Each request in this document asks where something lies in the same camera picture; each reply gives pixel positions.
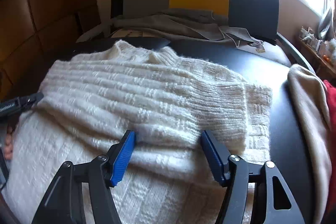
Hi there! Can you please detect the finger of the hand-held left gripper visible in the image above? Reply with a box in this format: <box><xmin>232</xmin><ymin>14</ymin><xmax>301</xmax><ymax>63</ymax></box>
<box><xmin>18</xmin><ymin>92</ymin><xmax>45</xmax><ymax>110</ymax></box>

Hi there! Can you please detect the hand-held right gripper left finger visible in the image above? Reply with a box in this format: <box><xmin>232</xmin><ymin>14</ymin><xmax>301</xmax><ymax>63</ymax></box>
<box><xmin>31</xmin><ymin>130</ymin><xmax>137</xmax><ymax>224</ymax></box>

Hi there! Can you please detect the wooden wardrobe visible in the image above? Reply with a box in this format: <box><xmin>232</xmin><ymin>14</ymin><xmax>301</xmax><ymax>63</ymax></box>
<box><xmin>0</xmin><ymin>0</ymin><xmax>101</xmax><ymax>98</ymax></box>

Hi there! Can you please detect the grey cloth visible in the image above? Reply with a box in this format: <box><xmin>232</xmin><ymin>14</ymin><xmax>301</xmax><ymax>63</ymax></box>
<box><xmin>112</xmin><ymin>12</ymin><xmax>265</xmax><ymax>47</ymax></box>

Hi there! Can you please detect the beige garment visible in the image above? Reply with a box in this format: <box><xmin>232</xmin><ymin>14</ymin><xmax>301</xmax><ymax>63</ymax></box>
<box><xmin>287</xmin><ymin>64</ymin><xmax>332</xmax><ymax>224</ymax></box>

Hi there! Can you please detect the red garment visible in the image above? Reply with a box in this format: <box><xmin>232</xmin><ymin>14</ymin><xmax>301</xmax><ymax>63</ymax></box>
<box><xmin>322</xmin><ymin>79</ymin><xmax>336</xmax><ymax>130</ymax></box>

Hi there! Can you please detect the black padded bench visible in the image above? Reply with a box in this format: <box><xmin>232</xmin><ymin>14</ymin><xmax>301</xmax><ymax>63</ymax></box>
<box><xmin>0</xmin><ymin>38</ymin><xmax>326</xmax><ymax>224</ymax></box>

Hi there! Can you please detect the cluster of jars and boxes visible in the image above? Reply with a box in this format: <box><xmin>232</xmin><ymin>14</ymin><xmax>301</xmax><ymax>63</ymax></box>
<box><xmin>299</xmin><ymin>26</ymin><xmax>336</xmax><ymax>56</ymax></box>

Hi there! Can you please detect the white printed cushion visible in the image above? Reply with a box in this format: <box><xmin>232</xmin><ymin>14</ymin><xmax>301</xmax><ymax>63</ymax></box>
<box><xmin>110</xmin><ymin>27</ymin><xmax>292</xmax><ymax>65</ymax></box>

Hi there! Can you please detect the wooden desk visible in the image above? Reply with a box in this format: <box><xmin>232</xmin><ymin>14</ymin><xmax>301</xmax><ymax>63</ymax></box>
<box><xmin>298</xmin><ymin>39</ymin><xmax>336</xmax><ymax>77</ymax></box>

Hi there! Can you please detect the cream knitted sweater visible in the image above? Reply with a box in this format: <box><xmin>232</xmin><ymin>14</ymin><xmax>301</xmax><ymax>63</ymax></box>
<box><xmin>5</xmin><ymin>40</ymin><xmax>273</xmax><ymax>224</ymax></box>

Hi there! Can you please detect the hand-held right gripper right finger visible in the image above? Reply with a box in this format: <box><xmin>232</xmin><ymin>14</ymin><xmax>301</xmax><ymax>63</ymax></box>
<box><xmin>200</xmin><ymin>130</ymin><xmax>306</xmax><ymax>224</ymax></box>

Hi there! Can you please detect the person's left hand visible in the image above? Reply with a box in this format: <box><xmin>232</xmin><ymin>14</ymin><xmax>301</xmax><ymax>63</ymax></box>
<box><xmin>3</xmin><ymin>125</ymin><xmax>19</xmax><ymax>161</ymax></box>

